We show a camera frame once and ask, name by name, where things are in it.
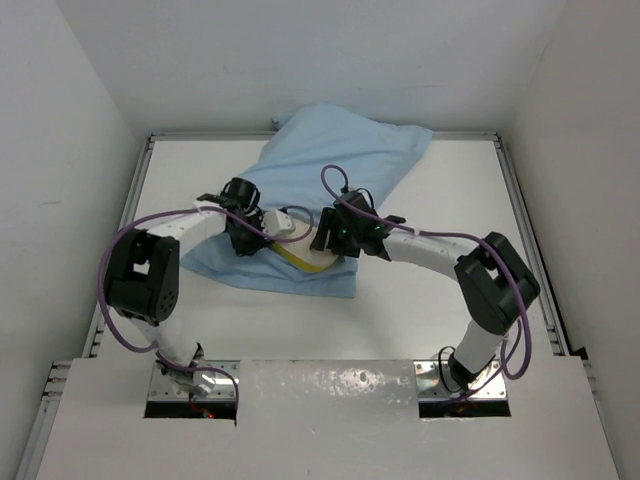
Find metal base plate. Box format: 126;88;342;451
413;359;508;403
148;360;240;402

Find white front cover board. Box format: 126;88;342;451
39;357;617;479

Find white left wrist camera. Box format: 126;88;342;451
262;210;295;238

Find cream yellow-edged pillow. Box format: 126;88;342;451
270;215;338;273

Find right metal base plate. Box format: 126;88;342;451
413;359;508;403

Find light blue pillowcase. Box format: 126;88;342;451
181;104;433;298

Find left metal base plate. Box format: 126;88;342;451
148;360;240;402

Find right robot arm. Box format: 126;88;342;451
310;190;540;391

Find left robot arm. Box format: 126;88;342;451
99;178;273;373

